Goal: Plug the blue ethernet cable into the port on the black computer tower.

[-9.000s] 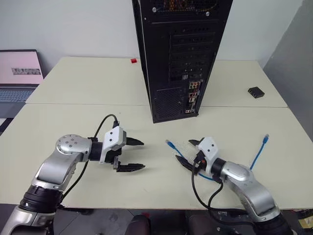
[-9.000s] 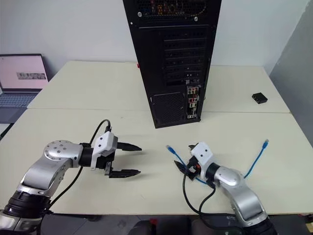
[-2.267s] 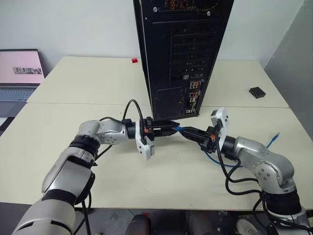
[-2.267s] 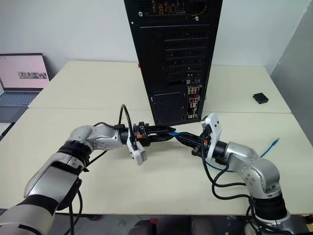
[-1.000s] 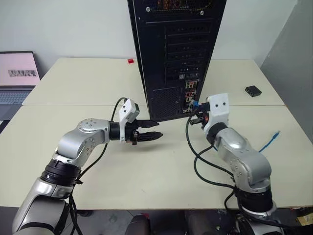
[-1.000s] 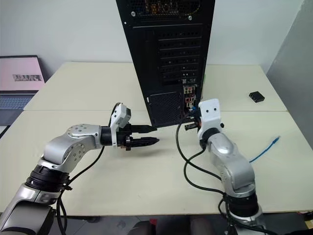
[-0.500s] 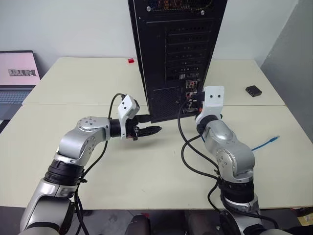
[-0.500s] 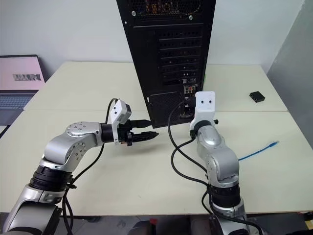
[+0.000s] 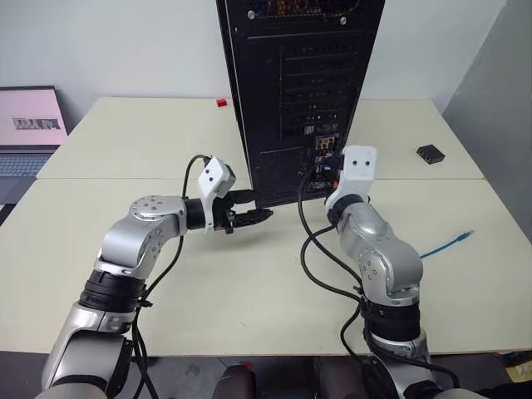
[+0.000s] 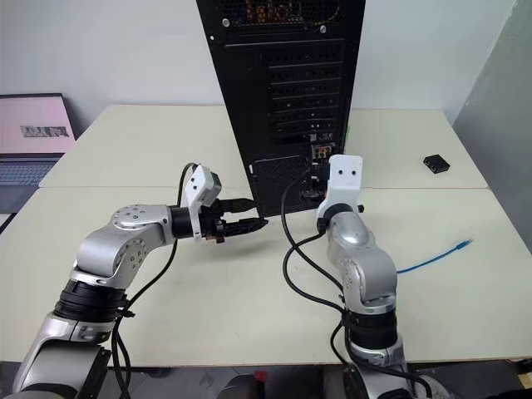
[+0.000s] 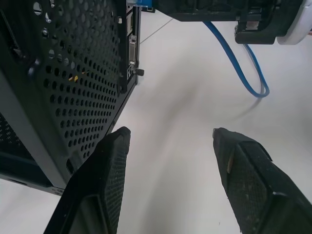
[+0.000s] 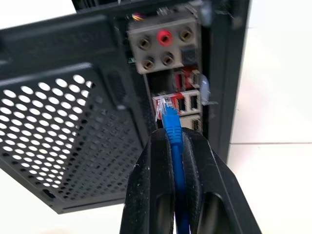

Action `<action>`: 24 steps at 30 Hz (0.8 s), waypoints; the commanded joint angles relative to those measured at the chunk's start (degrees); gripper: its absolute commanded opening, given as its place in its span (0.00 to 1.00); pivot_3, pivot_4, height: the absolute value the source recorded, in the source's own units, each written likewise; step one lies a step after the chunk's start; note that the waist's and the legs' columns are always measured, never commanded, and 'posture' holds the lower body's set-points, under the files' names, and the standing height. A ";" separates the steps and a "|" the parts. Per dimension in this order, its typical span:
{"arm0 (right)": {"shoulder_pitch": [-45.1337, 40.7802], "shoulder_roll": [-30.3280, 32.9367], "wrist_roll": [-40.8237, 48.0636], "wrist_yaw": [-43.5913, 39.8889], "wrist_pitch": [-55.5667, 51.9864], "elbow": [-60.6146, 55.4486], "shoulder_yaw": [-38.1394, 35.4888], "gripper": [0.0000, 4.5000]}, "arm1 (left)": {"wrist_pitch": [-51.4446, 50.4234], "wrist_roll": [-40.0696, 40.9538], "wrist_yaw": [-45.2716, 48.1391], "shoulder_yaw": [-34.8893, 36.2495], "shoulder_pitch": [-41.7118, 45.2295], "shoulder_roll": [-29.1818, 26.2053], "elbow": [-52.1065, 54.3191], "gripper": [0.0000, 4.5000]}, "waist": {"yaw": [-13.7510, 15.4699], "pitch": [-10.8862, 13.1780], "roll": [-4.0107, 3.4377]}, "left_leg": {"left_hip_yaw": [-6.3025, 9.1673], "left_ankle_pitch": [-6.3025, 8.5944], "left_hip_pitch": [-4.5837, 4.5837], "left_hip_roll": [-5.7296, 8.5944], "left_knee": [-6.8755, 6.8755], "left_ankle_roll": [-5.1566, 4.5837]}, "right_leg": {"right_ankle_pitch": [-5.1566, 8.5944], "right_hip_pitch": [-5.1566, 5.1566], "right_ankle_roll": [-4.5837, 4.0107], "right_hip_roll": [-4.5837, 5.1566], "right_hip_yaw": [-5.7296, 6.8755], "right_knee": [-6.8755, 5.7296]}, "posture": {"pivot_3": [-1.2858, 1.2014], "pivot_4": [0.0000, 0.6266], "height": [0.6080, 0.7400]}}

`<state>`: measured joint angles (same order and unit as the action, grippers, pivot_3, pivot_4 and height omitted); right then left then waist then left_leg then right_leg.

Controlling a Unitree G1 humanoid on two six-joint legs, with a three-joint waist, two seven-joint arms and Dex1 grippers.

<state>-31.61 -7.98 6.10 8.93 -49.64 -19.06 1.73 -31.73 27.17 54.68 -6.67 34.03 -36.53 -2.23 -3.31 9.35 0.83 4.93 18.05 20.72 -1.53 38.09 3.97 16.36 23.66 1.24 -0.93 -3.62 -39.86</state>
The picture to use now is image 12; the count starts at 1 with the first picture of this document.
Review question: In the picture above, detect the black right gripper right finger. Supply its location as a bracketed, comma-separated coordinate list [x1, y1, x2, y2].
[181, 127, 262, 234]

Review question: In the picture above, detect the blue ethernet cable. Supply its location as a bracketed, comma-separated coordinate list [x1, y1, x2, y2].
[155, 96, 191, 234]

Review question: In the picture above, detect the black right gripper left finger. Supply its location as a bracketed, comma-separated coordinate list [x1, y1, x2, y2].
[118, 128, 176, 234]

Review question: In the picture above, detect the black computer tower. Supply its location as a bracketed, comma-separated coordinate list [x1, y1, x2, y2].
[0, 0, 252, 215]

